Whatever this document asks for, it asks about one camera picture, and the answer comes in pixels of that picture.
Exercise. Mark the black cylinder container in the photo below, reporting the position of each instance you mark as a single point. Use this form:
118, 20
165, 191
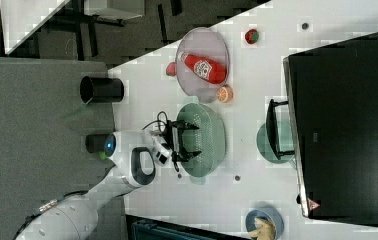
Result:
101, 90

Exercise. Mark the green plastic strainer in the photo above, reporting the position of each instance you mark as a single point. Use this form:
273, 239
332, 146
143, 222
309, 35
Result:
209, 139

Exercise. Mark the red ketchup bottle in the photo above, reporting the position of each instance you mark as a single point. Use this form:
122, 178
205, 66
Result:
204, 68

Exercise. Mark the strawberry toy with leaves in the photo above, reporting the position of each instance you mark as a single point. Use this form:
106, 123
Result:
252, 36

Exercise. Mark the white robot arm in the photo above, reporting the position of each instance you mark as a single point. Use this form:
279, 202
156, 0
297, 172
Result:
74, 216

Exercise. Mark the grey round plate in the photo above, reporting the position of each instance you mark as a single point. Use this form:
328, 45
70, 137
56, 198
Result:
202, 42

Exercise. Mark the orange slice toy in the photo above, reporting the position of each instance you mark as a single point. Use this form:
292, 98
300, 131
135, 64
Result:
225, 94

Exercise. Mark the black cylinder with green object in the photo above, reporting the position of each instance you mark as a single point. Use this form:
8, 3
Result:
94, 144

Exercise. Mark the green cup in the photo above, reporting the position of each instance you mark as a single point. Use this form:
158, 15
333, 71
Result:
285, 144

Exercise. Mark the black toaster oven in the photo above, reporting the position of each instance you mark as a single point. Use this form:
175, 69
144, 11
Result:
332, 98

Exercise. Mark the small red strawberry toy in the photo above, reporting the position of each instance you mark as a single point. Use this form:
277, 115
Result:
171, 69

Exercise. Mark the blue cup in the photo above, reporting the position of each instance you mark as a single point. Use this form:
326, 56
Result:
265, 213

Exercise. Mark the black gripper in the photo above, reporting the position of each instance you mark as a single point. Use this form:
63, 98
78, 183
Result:
171, 136

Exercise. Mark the blue metal frame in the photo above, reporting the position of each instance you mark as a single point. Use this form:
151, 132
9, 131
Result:
147, 229

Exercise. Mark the cream banana toy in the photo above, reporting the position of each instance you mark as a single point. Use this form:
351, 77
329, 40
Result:
264, 229

